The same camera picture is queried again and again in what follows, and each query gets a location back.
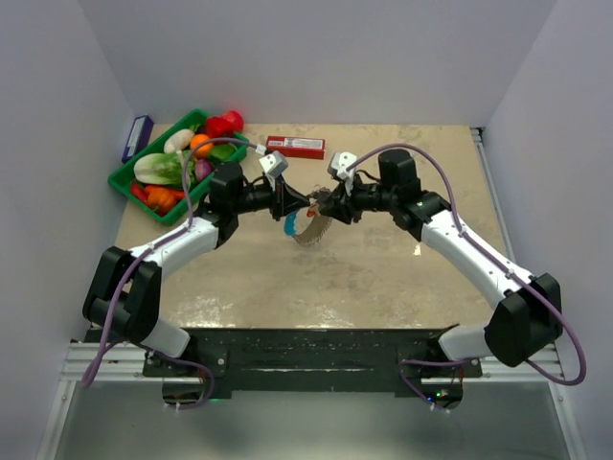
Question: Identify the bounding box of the small orange pepper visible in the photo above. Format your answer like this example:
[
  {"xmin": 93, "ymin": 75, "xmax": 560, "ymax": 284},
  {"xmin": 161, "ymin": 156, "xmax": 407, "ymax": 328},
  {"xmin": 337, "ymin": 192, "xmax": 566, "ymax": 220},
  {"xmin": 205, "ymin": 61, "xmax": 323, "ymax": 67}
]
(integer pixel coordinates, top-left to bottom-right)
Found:
[{"xmin": 145, "ymin": 185, "xmax": 185, "ymax": 216}]

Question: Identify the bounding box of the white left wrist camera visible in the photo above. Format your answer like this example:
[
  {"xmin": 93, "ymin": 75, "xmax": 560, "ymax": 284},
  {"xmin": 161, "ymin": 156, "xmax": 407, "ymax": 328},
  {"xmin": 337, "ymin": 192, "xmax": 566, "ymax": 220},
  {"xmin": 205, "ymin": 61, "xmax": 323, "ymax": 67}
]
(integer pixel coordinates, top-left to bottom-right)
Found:
[{"xmin": 259, "ymin": 150, "xmax": 288, "ymax": 179}]

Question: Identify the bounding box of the purple box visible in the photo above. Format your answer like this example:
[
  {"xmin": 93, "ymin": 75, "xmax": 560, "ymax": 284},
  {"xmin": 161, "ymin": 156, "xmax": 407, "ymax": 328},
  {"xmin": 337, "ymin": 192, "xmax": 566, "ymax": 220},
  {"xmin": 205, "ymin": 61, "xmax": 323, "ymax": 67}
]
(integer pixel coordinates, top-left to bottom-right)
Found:
[{"xmin": 121, "ymin": 115, "xmax": 154, "ymax": 164}]

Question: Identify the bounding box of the green plastic tray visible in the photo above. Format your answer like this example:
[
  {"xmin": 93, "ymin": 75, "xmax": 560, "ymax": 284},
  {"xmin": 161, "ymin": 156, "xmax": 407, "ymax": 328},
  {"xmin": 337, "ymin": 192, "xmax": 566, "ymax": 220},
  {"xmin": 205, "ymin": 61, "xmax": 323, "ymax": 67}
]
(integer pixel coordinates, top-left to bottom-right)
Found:
[{"xmin": 108, "ymin": 109, "xmax": 249, "ymax": 226}]

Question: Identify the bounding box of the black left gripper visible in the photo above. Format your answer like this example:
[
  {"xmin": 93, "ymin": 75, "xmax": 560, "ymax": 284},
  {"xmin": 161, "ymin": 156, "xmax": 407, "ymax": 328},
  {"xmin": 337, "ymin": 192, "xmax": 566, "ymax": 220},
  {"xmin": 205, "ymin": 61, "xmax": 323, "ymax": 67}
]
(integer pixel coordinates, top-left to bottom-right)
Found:
[{"xmin": 232, "ymin": 174, "xmax": 309, "ymax": 223}]

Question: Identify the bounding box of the red tomato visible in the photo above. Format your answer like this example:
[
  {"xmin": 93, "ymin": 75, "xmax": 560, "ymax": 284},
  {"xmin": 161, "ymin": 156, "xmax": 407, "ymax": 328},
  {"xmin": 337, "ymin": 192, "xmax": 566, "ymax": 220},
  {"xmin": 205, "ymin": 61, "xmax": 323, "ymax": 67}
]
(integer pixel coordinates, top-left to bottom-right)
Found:
[{"xmin": 221, "ymin": 110, "xmax": 244, "ymax": 133}]

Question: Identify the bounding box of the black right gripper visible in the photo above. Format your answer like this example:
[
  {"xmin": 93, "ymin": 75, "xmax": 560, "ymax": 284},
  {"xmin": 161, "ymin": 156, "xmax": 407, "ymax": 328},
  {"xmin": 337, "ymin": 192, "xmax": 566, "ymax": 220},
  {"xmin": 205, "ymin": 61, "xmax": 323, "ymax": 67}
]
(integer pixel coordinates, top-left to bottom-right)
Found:
[{"xmin": 320, "ymin": 171, "xmax": 397, "ymax": 225}]

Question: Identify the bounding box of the red rectangular box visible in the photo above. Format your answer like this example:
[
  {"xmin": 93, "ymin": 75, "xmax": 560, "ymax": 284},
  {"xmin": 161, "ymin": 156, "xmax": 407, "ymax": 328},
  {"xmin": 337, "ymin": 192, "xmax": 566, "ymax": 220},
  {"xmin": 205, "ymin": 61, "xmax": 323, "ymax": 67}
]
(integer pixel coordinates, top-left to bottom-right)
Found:
[{"xmin": 265, "ymin": 136, "xmax": 326, "ymax": 160}]

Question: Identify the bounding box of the white radish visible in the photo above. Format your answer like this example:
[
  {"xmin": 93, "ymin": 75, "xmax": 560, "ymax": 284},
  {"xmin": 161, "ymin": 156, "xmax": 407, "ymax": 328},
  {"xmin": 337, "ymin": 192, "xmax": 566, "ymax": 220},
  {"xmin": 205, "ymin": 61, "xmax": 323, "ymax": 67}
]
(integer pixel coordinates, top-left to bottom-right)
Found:
[{"xmin": 164, "ymin": 128, "xmax": 195, "ymax": 154}]

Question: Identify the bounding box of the red bell pepper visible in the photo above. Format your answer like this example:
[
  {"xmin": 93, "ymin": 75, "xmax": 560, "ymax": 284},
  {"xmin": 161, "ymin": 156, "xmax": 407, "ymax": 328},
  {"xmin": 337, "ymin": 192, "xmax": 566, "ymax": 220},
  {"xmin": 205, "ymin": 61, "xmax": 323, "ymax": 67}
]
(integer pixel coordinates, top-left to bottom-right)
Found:
[{"xmin": 204, "ymin": 117, "xmax": 234, "ymax": 144}]

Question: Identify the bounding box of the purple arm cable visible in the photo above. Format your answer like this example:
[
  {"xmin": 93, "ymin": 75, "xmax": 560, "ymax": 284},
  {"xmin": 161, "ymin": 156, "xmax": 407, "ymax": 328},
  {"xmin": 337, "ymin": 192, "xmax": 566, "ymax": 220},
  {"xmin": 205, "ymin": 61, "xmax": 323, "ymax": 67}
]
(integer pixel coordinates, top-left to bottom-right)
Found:
[
  {"xmin": 344, "ymin": 142, "xmax": 588, "ymax": 408},
  {"xmin": 79, "ymin": 136, "xmax": 269, "ymax": 411}
]

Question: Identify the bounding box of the purple onion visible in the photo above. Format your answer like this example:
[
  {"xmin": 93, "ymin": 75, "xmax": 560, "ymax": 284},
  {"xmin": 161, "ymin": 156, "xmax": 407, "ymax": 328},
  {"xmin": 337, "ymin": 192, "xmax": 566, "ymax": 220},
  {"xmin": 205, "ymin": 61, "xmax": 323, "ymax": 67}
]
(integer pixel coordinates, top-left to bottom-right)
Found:
[{"xmin": 194, "ymin": 159, "xmax": 215, "ymax": 182}]

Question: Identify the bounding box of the green bell pepper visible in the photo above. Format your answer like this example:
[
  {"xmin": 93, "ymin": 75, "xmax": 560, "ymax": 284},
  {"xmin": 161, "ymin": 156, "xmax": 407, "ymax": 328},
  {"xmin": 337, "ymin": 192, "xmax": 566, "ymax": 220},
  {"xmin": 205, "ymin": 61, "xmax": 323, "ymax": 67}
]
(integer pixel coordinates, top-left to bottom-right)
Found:
[{"xmin": 208, "ymin": 144, "xmax": 237, "ymax": 163}]

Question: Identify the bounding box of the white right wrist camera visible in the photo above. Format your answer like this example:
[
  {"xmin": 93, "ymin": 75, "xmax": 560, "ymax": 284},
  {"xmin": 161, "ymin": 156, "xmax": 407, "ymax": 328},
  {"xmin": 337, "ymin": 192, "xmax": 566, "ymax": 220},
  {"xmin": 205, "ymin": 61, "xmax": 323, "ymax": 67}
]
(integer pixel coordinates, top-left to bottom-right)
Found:
[{"xmin": 328, "ymin": 151, "xmax": 357, "ymax": 182}]

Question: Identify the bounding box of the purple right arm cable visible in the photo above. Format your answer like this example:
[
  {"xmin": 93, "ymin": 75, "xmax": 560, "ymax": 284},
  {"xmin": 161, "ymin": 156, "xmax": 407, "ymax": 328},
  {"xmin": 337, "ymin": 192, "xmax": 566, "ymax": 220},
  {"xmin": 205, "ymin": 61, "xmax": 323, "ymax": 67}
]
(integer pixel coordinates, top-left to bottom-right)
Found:
[{"xmin": 344, "ymin": 142, "xmax": 588, "ymax": 408}]

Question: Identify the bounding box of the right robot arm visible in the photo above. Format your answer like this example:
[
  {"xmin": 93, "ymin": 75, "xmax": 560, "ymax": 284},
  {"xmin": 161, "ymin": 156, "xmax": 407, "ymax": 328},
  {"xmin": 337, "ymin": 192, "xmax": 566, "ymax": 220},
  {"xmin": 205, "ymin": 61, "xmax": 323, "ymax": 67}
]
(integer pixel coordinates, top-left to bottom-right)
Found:
[{"xmin": 318, "ymin": 149, "xmax": 562, "ymax": 377}]

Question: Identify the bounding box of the red chili pepper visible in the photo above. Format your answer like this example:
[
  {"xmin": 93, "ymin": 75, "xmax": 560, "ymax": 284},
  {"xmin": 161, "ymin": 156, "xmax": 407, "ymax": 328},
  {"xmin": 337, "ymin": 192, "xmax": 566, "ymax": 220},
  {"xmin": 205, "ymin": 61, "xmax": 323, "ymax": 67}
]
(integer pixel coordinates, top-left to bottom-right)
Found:
[{"xmin": 130, "ymin": 182, "xmax": 148, "ymax": 204}]

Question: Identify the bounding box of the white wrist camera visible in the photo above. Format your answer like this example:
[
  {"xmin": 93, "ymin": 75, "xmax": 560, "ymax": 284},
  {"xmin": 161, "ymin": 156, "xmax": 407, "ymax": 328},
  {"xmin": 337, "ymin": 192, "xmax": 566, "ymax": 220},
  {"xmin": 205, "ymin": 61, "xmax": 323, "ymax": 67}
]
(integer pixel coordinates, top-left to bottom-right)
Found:
[
  {"xmin": 328, "ymin": 151, "xmax": 357, "ymax": 182},
  {"xmin": 259, "ymin": 150, "xmax": 288, "ymax": 179}
]

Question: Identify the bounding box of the green leafy cabbage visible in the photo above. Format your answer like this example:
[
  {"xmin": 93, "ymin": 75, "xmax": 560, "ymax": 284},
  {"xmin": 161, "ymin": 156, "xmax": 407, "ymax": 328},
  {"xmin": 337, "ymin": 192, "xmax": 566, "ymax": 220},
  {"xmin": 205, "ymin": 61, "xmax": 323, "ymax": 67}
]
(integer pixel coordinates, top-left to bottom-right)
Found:
[{"xmin": 133, "ymin": 150, "xmax": 195, "ymax": 187}]

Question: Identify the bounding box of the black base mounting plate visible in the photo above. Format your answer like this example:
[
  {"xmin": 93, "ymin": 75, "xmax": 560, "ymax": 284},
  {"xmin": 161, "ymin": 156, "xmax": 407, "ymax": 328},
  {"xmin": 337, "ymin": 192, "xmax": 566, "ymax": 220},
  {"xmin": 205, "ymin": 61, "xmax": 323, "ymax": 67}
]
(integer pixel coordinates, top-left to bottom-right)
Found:
[{"xmin": 81, "ymin": 324, "xmax": 483, "ymax": 405}]

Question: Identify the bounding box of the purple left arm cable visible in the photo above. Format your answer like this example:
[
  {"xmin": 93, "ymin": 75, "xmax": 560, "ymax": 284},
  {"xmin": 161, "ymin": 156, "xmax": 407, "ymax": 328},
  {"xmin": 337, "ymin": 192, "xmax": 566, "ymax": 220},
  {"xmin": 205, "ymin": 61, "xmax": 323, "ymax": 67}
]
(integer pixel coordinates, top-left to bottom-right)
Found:
[{"xmin": 79, "ymin": 136, "xmax": 269, "ymax": 411}]

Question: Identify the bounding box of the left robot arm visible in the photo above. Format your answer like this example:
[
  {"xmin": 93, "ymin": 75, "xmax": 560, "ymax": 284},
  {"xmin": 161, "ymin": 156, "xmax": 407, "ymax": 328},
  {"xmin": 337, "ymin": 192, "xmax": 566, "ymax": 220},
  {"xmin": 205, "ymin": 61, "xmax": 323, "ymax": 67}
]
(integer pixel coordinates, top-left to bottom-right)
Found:
[{"xmin": 82, "ymin": 162, "xmax": 310, "ymax": 376}]

